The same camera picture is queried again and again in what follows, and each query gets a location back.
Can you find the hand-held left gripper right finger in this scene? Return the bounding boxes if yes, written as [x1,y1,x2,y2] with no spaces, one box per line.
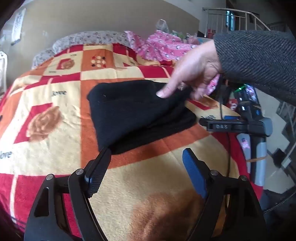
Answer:
[182,148,266,241]

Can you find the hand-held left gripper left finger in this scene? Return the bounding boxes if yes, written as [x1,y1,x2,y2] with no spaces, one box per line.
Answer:
[23,147,112,241]

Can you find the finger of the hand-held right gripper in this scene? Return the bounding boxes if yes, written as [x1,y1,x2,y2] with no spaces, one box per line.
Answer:
[199,115,250,133]

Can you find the black pants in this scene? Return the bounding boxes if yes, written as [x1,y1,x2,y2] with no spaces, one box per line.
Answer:
[87,80,197,155]

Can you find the person's right forearm grey sleeve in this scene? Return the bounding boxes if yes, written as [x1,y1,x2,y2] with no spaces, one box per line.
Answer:
[213,30,296,105]

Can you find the person's right hand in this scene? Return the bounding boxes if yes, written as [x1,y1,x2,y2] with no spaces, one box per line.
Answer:
[157,40,223,100]

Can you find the red shopping bag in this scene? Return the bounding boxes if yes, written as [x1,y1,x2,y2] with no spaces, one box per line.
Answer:
[226,97,240,110]

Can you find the orange red checkered blanket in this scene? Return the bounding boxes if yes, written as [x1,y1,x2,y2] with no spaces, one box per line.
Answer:
[0,43,264,241]

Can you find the person's dark jacket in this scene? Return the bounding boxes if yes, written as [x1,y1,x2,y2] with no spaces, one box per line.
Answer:
[261,189,296,241]

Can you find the pink printed bed sheet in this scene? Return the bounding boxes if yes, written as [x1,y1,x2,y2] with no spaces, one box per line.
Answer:
[125,30,220,95]

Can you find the metal stair railing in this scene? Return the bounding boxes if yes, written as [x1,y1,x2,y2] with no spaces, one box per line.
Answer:
[202,7,271,39]

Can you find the clear plastic bag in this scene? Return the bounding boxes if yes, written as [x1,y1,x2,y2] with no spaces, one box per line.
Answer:
[155,20,170,33]

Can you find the grey floral pillow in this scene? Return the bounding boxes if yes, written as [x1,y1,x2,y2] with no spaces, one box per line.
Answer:
[31,31,130,69]

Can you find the white paper sheet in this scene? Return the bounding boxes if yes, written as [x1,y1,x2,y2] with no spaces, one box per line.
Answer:
[10,8,26,45]

